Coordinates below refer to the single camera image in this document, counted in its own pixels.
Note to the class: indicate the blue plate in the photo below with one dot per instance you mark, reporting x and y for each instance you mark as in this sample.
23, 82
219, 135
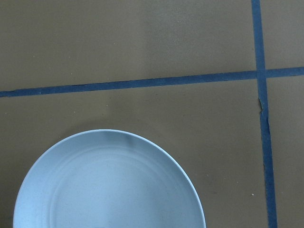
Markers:
107, 179

